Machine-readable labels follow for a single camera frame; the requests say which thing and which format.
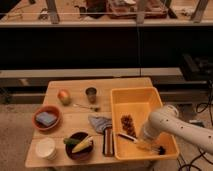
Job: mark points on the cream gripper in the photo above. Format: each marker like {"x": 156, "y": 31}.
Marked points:
{"x": 147, "y": 133}

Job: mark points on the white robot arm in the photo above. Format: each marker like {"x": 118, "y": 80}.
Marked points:
{"x": 166, "y": 119}

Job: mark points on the small metal cup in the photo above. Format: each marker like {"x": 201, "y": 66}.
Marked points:
{"x": 91, "y": 94}

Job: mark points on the white paper cup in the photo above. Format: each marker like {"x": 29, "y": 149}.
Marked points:
{"x": 46, "y": 149}

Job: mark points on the dark grapes bunch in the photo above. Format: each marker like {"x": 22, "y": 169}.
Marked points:
{"x": 128, "y": 125}

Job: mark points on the brown rectangular block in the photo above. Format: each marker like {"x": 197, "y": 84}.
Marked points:
{"x": 108, "y": 144}

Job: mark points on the yellow plastic bin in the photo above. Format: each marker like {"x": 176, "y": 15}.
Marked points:
{"x": 138, "y": 103}

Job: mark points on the grey crumpled cloth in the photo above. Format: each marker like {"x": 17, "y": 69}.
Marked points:
{"x": 99, "y": 123}

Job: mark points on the yellow corn cob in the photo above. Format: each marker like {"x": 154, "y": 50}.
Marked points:
{"x": 83, "y": 144}

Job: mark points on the dark brown bowl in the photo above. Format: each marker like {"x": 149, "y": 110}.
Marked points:
{"x": 82, "y": 155}

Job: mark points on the wooden table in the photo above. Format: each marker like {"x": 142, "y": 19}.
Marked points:
{"x": 75, "y": 119}

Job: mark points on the green cucumber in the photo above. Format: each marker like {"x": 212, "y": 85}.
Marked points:
{"x": 71, "y": 141}

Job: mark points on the metal spoon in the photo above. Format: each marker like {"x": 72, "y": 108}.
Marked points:
{"x": 95, "y": 109}

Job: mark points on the red yellow apple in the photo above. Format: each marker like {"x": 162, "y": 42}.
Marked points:
{"x": 64, "y": 97}

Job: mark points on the orange bowl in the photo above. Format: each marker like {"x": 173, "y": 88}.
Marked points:
{"x": 50, "y": 109}

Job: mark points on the blue sponge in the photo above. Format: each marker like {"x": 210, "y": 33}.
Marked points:
{"x": 46, "y": 118}

